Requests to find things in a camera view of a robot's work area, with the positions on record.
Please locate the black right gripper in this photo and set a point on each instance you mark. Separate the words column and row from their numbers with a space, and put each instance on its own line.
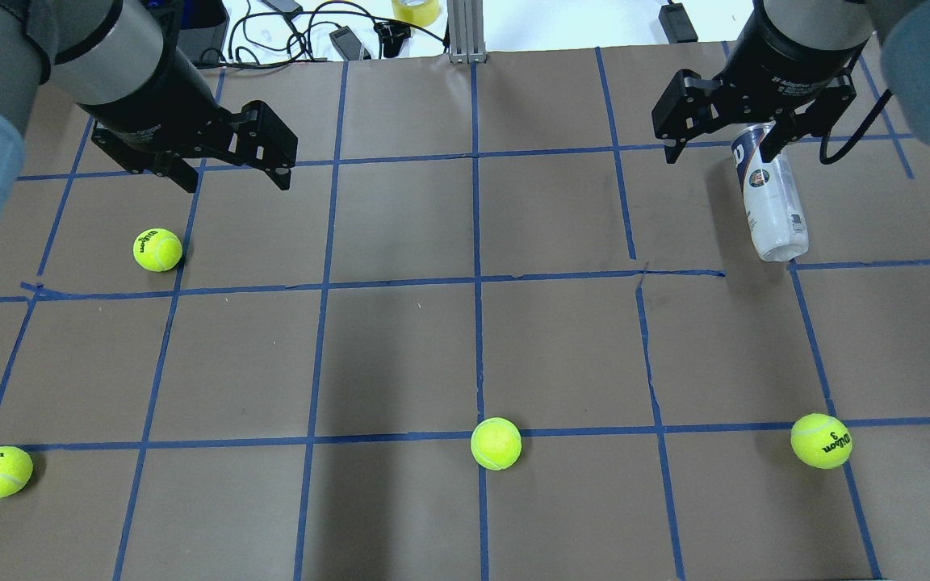
column 788, row 56

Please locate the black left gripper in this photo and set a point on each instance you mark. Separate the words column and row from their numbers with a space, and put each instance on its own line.
column 152, row 101

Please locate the clear tennis ball can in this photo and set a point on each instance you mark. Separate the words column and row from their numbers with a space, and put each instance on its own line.
column 774, row 212

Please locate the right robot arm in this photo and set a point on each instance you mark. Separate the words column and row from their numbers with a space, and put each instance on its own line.
column 902, row 28

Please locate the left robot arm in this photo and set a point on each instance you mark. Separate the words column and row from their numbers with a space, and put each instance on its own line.
column 120, row 62

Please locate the tennis ball upper left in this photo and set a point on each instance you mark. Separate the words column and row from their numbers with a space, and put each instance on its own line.
column 157, row 250

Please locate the tennis ball lower right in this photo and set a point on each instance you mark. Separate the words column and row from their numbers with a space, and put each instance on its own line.
column 821, row 441

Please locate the tennis ball centre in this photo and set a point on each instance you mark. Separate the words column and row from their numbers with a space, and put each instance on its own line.
column 496, row 444

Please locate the black power adapter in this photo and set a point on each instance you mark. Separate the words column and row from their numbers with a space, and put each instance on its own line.
column 676, row 23

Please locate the yellow tape roll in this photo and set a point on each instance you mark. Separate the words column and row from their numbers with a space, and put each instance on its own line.
column 421, row 13

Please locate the aluminium frame post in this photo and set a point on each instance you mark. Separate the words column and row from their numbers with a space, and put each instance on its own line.
column 465, row 32

